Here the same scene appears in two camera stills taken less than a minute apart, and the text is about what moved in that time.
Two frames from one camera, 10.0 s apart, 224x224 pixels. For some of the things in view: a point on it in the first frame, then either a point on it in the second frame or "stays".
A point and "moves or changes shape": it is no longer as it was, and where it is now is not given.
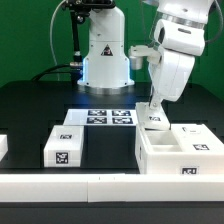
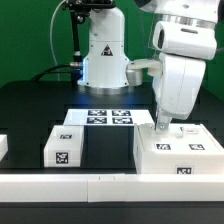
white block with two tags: x=64 y=146 stays
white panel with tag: x=152 y=118 -> x=154 y=142
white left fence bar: x=3 y=145 stays
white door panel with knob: x=196 y=138 moves or changes shape
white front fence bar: x=103 y=188 stays
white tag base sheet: x=100 y=117 stays
